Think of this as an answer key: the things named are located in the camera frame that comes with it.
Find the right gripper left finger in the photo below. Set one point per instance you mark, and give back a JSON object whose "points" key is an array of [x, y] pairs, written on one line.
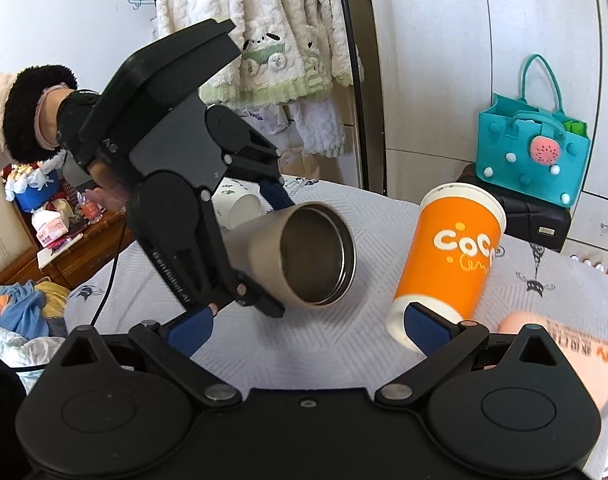
{"points": [[168, 349]]}

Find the white wardrobe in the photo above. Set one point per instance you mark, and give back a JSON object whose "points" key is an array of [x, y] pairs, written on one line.
{"points": [[442, 62]]}

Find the teal felt tote bag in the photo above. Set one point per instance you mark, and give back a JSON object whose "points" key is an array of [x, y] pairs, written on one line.
{"points": [[532, 151]]}

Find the white fluffy pajama top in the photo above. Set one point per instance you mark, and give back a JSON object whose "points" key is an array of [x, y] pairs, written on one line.
{"points": [[293, 54]]}

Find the pink tumbler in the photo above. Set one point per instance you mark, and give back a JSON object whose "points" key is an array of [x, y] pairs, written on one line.
{"points": [[587, 354]]}

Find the black suitcase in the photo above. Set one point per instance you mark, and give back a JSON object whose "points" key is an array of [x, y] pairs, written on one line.
{"points": [[527, 218]]}

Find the orange paper cup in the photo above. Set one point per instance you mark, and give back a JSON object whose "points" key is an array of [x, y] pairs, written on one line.
{"points": [[455, 242]]}

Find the pink tissue pack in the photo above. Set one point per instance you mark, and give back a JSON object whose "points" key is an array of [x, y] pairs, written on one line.
{"points": [[49, 225]]}

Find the brown steel tumbler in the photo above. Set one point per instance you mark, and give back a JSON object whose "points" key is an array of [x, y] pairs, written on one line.
{"points": [[304, 256]]}

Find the wooden side cabinet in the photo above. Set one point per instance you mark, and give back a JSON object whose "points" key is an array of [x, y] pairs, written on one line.
{"points": [[78, 262]]}

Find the left hand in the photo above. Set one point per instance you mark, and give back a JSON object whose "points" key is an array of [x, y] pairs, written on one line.
{"points": [[110, 191]]}

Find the grey patterned table cloth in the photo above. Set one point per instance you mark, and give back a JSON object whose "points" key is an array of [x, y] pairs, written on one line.
{"points": [[347, 344]]}

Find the blue clothes pile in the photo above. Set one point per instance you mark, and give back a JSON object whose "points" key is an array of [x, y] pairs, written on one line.
{"points": [[31, 311]]}

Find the black clothes rack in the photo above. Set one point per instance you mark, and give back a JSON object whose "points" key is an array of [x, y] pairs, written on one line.
{"points": [[362, 148]]}

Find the blue bucket with toys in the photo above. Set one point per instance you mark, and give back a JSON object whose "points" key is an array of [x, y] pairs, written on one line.
{"points": [[31, 185]]}

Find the white leaf-print paper cup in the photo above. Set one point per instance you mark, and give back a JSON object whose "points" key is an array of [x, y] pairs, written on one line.
{"points": [[234, 204]]}

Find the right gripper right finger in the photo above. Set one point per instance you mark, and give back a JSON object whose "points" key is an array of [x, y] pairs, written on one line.
{"points": [[446, 346]]}

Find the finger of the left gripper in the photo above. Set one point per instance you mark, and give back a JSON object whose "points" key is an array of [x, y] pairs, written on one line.
{"points": [[176, 226], [247, 154]]}

